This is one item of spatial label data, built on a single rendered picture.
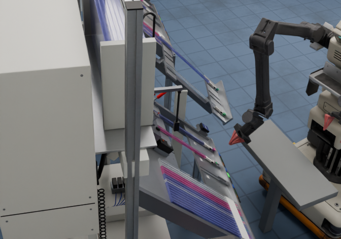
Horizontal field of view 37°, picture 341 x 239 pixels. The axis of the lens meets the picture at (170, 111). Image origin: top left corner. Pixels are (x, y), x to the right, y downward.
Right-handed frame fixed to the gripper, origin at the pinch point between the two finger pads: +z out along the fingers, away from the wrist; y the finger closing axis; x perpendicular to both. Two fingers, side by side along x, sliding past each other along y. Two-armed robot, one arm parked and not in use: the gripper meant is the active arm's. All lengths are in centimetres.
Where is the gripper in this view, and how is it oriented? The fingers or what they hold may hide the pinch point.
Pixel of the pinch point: (230, 143)
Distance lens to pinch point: 257.6
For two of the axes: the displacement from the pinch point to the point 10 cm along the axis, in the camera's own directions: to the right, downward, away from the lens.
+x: 6.8, 4.4, 5.8
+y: 2.3, 6.3, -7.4
